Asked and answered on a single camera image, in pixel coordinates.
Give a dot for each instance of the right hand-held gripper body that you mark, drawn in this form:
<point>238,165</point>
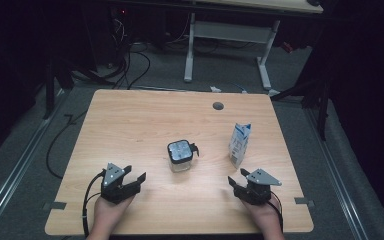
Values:
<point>260,190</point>

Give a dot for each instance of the white frame desk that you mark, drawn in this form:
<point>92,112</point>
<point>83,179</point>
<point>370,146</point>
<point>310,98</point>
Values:
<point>230,31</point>

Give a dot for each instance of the person's left hand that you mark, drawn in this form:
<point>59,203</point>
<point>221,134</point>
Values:
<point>108,213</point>

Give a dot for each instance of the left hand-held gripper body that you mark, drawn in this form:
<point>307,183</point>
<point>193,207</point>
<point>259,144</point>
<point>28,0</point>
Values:
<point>113,175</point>

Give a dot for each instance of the person's right hand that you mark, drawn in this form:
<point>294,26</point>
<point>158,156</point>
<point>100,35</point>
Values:
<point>265,213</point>

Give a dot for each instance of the clear jar with black lid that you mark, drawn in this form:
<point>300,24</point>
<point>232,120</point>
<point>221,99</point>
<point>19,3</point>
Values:
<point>180,151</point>

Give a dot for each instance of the dark round table grommet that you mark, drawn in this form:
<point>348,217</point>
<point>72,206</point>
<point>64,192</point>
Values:
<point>218,106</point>

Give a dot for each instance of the small red object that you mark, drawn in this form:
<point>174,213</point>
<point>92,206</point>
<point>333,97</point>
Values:
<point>287,47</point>

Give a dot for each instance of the grey tape strip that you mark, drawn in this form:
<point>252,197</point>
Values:
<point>55,205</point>
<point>303,201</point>

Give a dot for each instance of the metal floor rail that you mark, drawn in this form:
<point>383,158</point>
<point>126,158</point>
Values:
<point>336,176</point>
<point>13,173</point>

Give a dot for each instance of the white and blue bag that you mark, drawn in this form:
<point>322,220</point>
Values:
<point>238,143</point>

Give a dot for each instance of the black metal stand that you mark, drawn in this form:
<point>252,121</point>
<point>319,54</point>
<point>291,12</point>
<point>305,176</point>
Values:
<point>49,93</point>
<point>322,113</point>

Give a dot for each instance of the small white plug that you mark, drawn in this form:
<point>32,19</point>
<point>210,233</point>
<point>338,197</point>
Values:
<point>215,89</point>

